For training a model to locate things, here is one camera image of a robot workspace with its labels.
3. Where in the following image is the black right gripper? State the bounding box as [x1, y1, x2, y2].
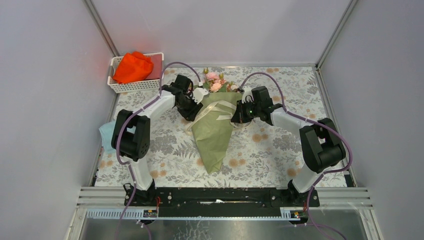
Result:
[230, 99, 261, 124]

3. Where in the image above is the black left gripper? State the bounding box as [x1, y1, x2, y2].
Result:
[174, 92, 202, 122]

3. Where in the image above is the cream ribbon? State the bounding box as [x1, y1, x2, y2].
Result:
[184, 100, 254, 136]

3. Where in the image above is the olive green wrapping paper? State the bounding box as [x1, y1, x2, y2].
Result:
[185, 92, 242, 174]

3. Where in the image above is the pink fake flower bunch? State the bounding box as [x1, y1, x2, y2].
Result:
[197, 68, 240, 93]

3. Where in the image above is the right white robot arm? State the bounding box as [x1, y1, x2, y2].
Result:
[230, 86, 346, 206]

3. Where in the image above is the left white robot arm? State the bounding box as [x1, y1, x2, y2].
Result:
[111, 74, 210, 206]

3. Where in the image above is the white perforated plastic basket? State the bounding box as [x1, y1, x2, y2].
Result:
[107, 51, 165, 94]

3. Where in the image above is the dark red cloth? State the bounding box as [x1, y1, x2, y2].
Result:
[146, 52, 163, 80]

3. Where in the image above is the orange cloth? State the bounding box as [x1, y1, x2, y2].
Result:
[112, 51, 153, 84]

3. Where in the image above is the light blue towel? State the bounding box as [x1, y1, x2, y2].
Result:
[98, 120, 116, 154]

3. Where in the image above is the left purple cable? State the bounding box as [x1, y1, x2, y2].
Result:
[114, 61, 203, 240]

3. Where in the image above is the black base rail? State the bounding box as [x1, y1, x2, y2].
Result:
[123, 183, 320, 218]

